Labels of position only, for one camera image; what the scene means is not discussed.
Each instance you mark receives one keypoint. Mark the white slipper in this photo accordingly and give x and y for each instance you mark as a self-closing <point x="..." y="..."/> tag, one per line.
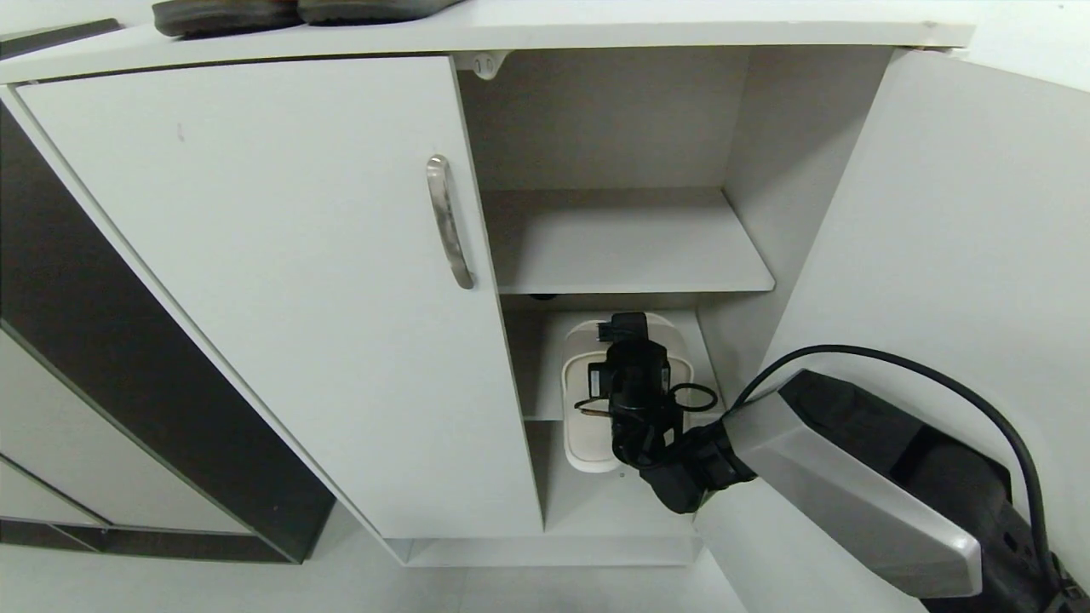
<point x="583" y="438"/>

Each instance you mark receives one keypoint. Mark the dark slipper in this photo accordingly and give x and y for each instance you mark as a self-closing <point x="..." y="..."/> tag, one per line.
<point x="366" y="8"/>
<point x="221" y="15"/>

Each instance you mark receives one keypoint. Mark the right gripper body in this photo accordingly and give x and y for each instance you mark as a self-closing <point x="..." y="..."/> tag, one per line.
<point x="640" y="383"/>

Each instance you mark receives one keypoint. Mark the white cabinet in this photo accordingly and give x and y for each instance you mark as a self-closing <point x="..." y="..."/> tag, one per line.
<point x="613" y="247"/>

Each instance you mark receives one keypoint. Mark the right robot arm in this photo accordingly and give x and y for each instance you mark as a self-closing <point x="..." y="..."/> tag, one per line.
<point x="834" y="485"/>

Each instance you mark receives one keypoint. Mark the plain white cabinet door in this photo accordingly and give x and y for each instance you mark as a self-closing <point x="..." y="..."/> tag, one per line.
<point x="945" y="238"/>

